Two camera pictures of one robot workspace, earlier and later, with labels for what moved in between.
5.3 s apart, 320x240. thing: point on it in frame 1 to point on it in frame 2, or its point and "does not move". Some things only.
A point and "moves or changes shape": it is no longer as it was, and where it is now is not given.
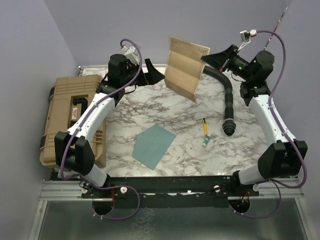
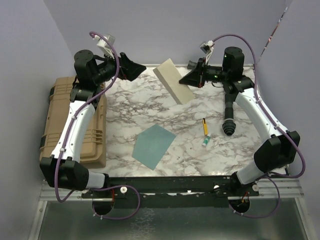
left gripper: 152,77 to 128,69
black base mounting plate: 158,192 does not move
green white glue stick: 206,140 does not move
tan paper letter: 184,66 moves or changes shape
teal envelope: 151,145 does not move
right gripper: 220,60 to 195,77
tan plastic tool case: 66,97 does not move
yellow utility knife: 205,127 does not move
